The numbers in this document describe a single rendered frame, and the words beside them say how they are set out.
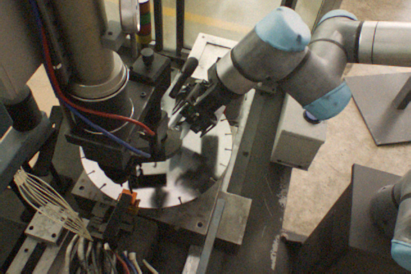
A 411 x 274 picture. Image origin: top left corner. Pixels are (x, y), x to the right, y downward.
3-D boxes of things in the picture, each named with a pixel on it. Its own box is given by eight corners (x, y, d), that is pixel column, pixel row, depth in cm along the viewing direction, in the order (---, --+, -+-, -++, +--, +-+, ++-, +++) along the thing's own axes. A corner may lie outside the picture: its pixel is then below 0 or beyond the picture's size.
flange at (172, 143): (127, 122, 85) (126, 116, 83) (175, 113, 88) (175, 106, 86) (137, 164, 79) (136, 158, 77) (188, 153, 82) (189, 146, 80)
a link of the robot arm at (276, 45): (313, 54, 55) (271, 14, 53) (262, 94, 62) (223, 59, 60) (319, 31, 60) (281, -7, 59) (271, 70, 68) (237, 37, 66)
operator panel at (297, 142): (285, 90, 122) (297, 55, 110) (319, 98, 121) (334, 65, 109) (270, 161, 105) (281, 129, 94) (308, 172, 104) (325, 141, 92)
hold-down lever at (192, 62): (164, 59, 64) (164, 46, 62) (199, 68, 63) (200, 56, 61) (146, 92, 59) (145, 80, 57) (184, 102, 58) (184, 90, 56)
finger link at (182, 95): (166, 105, 77) (190, 81, 72) (169, 101, 78) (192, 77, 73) (183, 120, 78) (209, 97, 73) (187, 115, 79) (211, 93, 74)
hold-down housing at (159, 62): (150, 119, 71) (142, 35, 55) (172, 128, 70) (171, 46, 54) (134, 140, 68) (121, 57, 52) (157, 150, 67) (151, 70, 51)
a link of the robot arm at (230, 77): (237, 38, 66) (270, 69, 68) (221, 54, 69) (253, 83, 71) (224, 59, 60) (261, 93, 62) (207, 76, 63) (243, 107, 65)
